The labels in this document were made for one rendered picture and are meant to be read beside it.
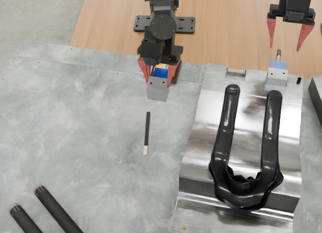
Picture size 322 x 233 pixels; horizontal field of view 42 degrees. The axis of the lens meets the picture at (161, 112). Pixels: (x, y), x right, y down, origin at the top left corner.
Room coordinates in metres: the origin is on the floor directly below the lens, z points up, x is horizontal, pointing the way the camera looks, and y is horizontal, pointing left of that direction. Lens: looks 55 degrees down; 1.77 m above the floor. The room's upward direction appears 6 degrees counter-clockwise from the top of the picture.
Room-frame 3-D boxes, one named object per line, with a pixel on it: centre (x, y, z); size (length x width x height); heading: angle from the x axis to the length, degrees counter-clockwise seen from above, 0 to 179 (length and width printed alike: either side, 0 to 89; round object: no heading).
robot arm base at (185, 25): (1.03, -0.04, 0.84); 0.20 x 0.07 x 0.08; 79
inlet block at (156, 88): (0.71, -0.01, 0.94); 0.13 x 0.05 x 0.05; 162
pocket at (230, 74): (0.72, -0.21, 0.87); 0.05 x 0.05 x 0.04; 72
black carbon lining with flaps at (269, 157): (0.50, -0.20, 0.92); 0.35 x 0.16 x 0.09; 162
